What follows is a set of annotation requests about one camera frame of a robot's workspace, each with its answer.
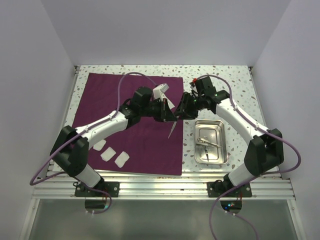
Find aluminium rail frame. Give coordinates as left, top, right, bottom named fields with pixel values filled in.
left=32, top=75, right=297, bottom=240

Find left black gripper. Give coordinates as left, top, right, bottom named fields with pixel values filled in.
left=140, top=98, right=177, bottom=122

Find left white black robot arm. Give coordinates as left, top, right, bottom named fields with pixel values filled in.
left=50, top=83, right=177, bottom=197

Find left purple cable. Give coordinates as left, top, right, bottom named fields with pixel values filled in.
left=29, top=72, right=158, bottom=215

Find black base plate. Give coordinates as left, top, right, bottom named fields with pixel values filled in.
left=72, top=181, right=120, bottom=198
left=206, top=180, right=253, bottom=198

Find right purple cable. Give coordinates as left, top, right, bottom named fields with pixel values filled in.
left=199, top=74, right=301, bottom=240

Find white gauze pad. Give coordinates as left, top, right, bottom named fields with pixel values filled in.
left=100, top=147, right=116, bottom=162
left=93, top=139, right=106, bottom=151
left=114, top=151, right=130, bottom=168

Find purple cable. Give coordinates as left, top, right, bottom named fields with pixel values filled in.
left=199, top=74, right=301, bottom=240
left=29, top=72, right=158, bottom=215

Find white sachet packet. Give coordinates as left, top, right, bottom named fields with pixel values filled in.
left=166, top=98, right=175, bottom=110

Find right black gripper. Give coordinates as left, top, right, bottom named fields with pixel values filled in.
left=174, top=92, right=205, bottom=121

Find steel tweezers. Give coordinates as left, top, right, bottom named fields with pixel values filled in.
left=168, top=121, right=178, bottom=139

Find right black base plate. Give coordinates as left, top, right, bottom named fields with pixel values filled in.
left=206, top=180, right=253, bottom=198

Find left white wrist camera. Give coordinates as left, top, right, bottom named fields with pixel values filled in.
left=152, top=83, right=169, bottom=101

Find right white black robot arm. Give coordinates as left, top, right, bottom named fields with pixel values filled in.
left=174, top=75, right=284, bottom=197

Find purple cloth mat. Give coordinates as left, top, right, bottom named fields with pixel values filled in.
left=71, top=73, right=184, bottom=176

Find stainless steel tray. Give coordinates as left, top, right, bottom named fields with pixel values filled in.
left=194, top=119, right=228, bottom=165

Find steel scissors in tray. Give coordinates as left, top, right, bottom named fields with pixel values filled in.
left=197, top=136, right=221, bottom=162

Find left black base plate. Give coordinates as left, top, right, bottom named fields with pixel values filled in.
left=72, top=181, right=120, bottom=198

